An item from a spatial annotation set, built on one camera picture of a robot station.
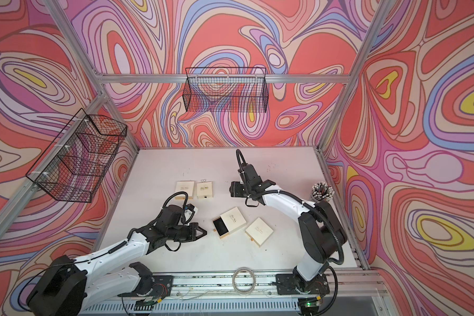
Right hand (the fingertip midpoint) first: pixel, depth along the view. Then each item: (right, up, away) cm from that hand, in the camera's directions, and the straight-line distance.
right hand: (237, 194), depth 90 cm
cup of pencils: (+36, +2, -7) cm, 37 cm away
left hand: (-12, -16, -9) cm, 22 cm away
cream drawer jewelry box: (-26, +3, +9) cm, 28 cm away
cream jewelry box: (-4, -12, -3) cm, 13 cm away
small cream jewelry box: (-17, +1, +8) cm, 19 cm away
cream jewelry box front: (+10, -16, -5) cm, 19 cm away
